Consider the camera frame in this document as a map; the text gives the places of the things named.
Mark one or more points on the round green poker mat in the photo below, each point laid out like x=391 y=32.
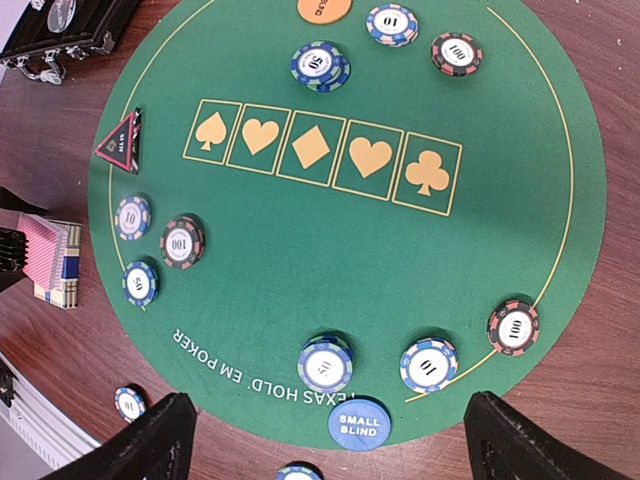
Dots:
x=406 y=204

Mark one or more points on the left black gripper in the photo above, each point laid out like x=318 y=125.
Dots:
x=13 y=242

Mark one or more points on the green blue chip top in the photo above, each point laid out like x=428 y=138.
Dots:
x=320 y=66

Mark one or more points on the clear dealer button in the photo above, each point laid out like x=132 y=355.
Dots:
x=60 y=15

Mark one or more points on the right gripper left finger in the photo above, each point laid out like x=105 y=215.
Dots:
x=157 y=445

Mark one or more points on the red-backed card deck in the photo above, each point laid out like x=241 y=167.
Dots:
x=45 y=242

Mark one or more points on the blue tan ten chip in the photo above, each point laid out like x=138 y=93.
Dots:
x=133 y=218

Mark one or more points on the blue small blind button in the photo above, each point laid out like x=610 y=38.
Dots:
x=359 y=424

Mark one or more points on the orange round button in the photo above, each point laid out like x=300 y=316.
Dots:
x=323 y=12

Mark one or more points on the black poker chip case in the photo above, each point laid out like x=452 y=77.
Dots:
x=35 y=51

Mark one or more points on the brown black chip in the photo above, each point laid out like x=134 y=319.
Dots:
x=182 y=243
x=513 y=328
x=456 y=54

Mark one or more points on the blue tan chip stack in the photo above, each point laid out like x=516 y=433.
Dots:
x=129 y=403

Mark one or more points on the green blue chip stack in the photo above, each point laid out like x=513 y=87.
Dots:
x=299 y=471

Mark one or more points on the red black all-in triangle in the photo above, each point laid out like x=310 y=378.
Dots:
x=121 y=147

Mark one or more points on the brown black chip top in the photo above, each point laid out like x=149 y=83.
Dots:
x=456 y=54

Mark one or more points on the green blue chip bottom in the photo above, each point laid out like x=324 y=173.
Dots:
x=325 y=364

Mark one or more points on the white blue chip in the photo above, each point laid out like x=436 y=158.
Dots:
x=392 y=25

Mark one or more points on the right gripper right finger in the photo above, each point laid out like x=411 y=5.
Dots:
x=504 y=444

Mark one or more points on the gold blue card box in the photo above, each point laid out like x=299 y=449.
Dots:
x=65 y=295

